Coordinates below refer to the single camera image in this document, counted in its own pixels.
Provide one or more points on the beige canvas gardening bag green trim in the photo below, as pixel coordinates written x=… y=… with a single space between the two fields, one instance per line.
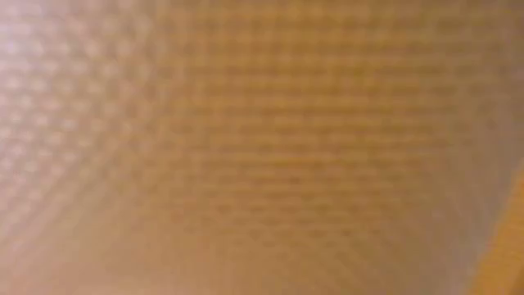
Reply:
x=262 y=147

